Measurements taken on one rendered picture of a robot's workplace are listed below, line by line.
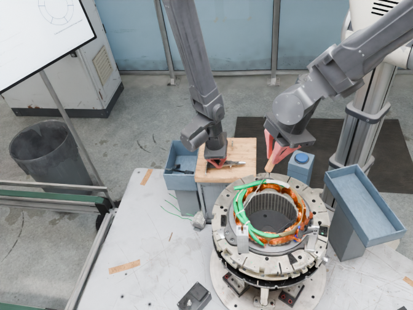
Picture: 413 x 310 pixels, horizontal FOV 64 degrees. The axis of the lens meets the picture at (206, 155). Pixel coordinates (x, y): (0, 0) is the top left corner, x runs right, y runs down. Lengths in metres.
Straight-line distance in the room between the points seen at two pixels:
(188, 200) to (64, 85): 2.16
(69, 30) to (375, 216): 1.33
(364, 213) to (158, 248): 0.72
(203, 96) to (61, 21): 0.87
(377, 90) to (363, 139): 0.19
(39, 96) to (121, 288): 2.46
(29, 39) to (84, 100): 1.75
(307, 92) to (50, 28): 1.17
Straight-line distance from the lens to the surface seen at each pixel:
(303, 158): 1.16
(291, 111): 0.58
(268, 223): 1.02
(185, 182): 1.13
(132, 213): 1.41
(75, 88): 3.15
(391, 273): 1.30
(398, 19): 0.50
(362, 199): 1.11
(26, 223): 2.72
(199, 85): 0.82
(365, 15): 0.98
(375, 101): 1.13
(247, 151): 1.14
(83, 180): 2.50
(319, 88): 0.61
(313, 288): 1.19
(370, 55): 0.55
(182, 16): 0.73
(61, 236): 2.51
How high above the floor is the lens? 1.89
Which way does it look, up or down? 46 degrees down
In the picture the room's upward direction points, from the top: 9 degrees counter-clockwise
